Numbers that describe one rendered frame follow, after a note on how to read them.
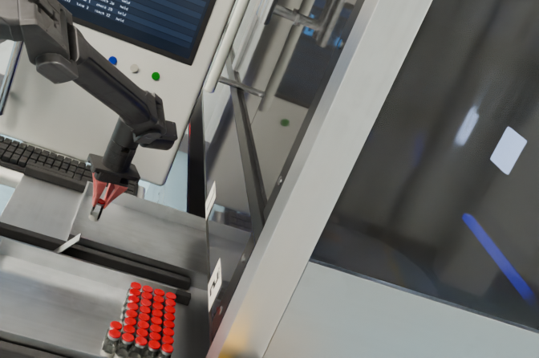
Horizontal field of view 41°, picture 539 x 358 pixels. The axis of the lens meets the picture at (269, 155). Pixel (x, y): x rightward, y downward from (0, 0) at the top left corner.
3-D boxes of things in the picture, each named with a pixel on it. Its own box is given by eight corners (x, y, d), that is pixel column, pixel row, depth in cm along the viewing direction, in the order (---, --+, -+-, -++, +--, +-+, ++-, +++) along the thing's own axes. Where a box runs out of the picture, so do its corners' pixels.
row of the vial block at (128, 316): (134, 303, 134) (142, 283, 133) (125, 364, 117) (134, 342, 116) (123, 300, 134) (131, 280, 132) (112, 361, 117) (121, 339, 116)
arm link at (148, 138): (144, 91, 139) (150, 132, 137) (191, 100, 147) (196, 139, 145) (111, 114, 147) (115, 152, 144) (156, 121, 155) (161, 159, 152)
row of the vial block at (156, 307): (157, 310, 135) (165, 290, 134) (151, 372, 118) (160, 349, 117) (146, 307, 135) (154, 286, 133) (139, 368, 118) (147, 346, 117)
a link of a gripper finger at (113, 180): (115, 217, 149) (131, 179, 146) (83, 211, 145) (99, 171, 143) (110, 201, 154) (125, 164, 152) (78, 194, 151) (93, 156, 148)
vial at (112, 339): (113, 352, 119) (122, 331, 118) (111, 360, 117) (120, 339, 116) (100, 349, 119) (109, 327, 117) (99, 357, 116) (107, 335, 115)
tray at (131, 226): (220, 237, 174) (224, 224, 172) (224, 295, 150) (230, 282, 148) (83, 193, 166) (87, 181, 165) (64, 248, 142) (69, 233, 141)
